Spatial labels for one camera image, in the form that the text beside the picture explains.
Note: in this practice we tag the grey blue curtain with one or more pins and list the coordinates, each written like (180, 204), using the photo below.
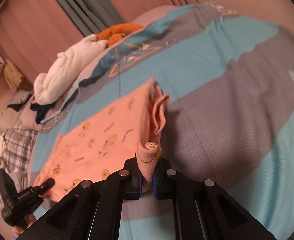
(91, 16)

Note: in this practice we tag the dark navy clothing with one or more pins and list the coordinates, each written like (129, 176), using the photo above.
(41, 110)

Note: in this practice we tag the yellow fringed lampshade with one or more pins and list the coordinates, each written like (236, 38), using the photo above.
(12, 76)

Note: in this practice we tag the pink cartoon print baby garment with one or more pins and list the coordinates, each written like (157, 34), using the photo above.
(129, 127)

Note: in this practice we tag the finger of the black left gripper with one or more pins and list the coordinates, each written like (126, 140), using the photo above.
(44, 187)

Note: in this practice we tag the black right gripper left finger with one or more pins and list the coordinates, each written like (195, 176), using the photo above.
(91, 210)

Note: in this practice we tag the blue grey patterned duvet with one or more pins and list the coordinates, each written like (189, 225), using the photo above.
(231, 114)

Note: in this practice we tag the white fluffy blanket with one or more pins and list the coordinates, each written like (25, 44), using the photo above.
(48, 87)

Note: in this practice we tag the beige headboard cushion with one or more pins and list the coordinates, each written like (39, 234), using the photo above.
(8, 118)

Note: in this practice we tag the orange plush toy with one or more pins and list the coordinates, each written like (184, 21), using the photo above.
(117, 32)

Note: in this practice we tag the grey plaid pillow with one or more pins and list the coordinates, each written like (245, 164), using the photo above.
(19, 143)

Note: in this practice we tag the lilac pillow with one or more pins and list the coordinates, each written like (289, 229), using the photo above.
(27, 118)

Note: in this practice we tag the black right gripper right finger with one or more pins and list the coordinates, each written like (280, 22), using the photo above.
(203, 209)

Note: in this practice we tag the person's left hand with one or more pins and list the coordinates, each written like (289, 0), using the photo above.
(28, 220)

